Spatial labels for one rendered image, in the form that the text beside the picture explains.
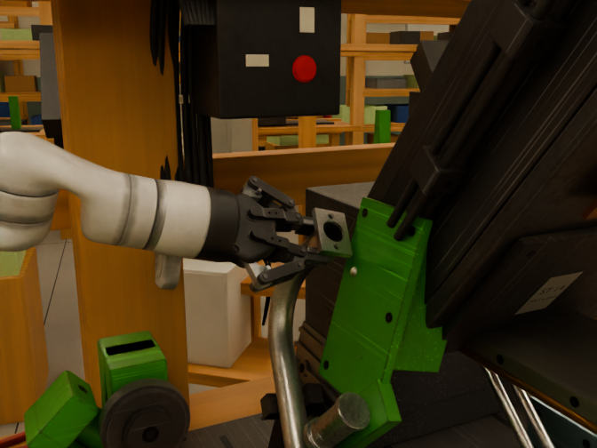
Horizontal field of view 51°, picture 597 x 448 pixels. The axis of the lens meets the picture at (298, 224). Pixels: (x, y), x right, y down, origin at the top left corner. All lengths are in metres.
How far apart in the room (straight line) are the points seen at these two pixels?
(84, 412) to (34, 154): 0.22
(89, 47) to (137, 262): 0.29
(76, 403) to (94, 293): 0.35
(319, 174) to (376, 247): 0.42
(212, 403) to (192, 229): 0.52
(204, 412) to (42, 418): 0.50
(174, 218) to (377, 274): 0.22
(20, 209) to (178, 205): 0.14
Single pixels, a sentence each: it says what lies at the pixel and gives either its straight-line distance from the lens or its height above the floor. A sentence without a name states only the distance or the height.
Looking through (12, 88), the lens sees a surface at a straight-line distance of 7.59.
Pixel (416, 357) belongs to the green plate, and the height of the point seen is 1.12.
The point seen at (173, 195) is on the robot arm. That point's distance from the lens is 0.61.
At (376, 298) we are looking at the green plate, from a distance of 0.66.
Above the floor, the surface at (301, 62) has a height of 1.42.
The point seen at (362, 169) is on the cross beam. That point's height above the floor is 1.24.
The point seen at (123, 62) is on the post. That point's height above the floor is 1.42.
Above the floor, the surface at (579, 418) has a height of 1.11.
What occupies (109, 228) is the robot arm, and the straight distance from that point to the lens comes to 0.59.
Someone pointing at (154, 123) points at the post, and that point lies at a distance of 0.87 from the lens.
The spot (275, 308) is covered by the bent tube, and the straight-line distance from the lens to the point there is 0.76.
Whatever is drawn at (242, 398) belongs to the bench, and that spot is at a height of 0.88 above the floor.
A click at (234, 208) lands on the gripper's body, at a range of 0.63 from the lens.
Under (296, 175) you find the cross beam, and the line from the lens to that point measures 1.05.
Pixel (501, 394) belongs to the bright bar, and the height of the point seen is 1.07.
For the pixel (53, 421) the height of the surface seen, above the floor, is 1.13.
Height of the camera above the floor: 1.41
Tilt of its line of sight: 14 degrees down
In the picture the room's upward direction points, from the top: straight up
